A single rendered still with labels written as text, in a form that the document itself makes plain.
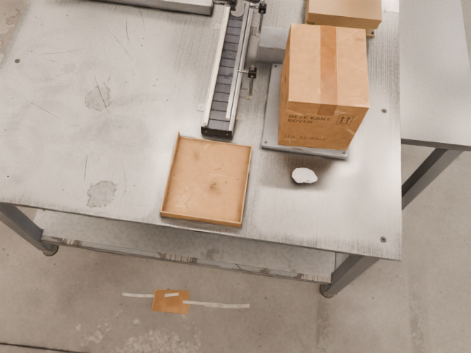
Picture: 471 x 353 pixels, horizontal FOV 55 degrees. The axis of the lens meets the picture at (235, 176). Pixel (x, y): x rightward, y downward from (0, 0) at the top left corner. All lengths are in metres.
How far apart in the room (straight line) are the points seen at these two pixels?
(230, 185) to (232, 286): 0.85
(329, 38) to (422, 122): 0.51
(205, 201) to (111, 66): 0.66
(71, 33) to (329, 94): 1.06
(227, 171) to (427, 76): 0.87
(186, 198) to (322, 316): 1.06
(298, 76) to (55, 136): 0.86
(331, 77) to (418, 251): 1.33
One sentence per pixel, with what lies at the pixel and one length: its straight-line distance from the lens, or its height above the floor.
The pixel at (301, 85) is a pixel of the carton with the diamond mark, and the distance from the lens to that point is 1.40.
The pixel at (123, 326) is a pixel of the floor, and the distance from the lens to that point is 2.29.
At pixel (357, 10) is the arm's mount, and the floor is 0.92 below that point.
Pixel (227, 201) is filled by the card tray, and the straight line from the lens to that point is 1.51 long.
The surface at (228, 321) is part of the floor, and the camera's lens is 2.25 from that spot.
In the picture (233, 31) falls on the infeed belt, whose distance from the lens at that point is 1.83.
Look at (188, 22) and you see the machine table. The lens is 1.94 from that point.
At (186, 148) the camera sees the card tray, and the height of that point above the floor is 0.83.
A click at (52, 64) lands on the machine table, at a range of 1.90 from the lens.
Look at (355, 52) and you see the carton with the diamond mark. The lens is 1.52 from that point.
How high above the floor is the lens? 2.23
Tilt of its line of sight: 65 degrees down
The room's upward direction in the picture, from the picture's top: 4 degrees clockwise
